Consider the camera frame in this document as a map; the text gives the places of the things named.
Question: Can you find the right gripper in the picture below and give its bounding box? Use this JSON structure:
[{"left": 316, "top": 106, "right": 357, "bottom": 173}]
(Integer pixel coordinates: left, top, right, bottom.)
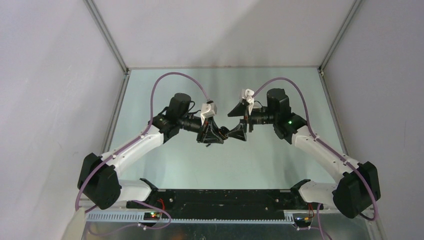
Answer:
[{"left": 225, "top": 101, "right": 278, "bottom": 141}]

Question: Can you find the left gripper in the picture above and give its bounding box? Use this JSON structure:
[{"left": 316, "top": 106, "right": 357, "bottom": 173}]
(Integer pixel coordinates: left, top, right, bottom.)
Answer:
[{"left": 178, "top": 114, "right": 224, "bottom": 144}]

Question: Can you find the black earbud charging case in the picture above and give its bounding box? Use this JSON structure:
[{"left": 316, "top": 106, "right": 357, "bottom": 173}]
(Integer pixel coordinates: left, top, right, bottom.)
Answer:
[{"left": 219, "top": 126, "right": 230, "bottom": 140}]

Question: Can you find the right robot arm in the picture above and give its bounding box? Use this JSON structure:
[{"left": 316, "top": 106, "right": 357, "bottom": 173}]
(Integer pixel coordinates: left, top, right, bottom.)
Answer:
[{"left": 228, "top": 88, "right": 381, "bottom": 219}]

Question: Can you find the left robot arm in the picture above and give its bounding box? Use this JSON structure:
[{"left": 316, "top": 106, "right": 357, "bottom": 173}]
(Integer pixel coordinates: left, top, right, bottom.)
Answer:
[{"left": 77, "top": 93, "right": 229, "bottom": 210}]

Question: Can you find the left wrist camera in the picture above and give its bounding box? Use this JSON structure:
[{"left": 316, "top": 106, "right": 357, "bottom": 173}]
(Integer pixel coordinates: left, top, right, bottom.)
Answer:
[{"left": 200, "top": 100, "right": 217, "bottom": 125}]

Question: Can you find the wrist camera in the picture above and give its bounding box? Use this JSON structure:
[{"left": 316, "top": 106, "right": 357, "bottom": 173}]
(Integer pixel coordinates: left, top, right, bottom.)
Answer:
[
  {"left": 200, "top": 100, "right": 217, "bottom": 125},
  {"left": 241, "top": 89, "right": 255, "bottom": 116}
]

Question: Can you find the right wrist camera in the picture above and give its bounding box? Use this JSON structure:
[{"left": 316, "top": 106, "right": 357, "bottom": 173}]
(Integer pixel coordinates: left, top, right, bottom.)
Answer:
[{"left": 241, "top": 89, "right": 255, "bottom": 116}]

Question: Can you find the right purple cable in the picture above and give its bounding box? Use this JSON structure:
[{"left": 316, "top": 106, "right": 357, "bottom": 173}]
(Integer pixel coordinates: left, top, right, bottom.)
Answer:
[{"left": 251, "top": 77, "right": 380, "bottom": 240}]

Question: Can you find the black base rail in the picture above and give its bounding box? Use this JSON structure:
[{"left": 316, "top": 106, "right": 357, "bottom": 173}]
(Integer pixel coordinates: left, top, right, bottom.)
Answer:
[{"left": 145, "top": 189, "right": 309, "bottom": 220}]

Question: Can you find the aluminium frame profile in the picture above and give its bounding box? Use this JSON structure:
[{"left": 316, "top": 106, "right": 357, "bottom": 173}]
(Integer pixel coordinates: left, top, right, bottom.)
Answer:
[{"left": 83, "top": 0, "right": 129, "bottom": 75}]

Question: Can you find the grey cable duct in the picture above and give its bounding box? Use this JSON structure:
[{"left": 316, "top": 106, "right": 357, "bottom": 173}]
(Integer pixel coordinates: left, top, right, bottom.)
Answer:
[{"left": 86, "top": 211, "right": 295, "bottom": 224}]

